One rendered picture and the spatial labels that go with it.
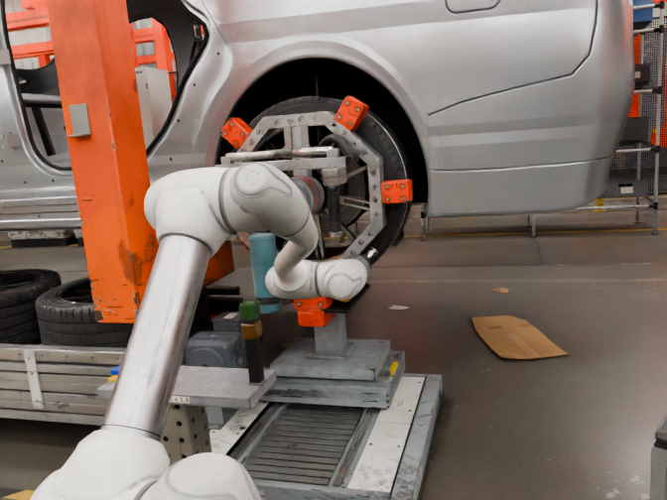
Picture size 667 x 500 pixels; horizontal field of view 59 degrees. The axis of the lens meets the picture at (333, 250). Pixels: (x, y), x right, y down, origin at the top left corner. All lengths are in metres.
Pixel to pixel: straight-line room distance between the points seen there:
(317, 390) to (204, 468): 1.29
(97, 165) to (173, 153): 0.55
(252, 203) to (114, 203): 0.80
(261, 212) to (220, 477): 0.49
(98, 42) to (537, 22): 1.30
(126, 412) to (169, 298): 0.21
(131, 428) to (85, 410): 1.22
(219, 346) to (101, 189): 0.62
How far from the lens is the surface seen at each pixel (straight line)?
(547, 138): 2.00
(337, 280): 1.59
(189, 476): 0.90
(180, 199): 1.19
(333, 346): 2.23
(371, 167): 1.89
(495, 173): 2.00
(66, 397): 2.30
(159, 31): 9.16
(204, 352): 2.00
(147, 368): 1.07
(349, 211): 2.19
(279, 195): 1.12
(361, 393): 2.12
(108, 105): 1.84
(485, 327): 3.15
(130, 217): 1.86
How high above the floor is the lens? 1.04
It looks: 11 degrees down
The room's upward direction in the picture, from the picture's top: 4 degrees counter-clockwise
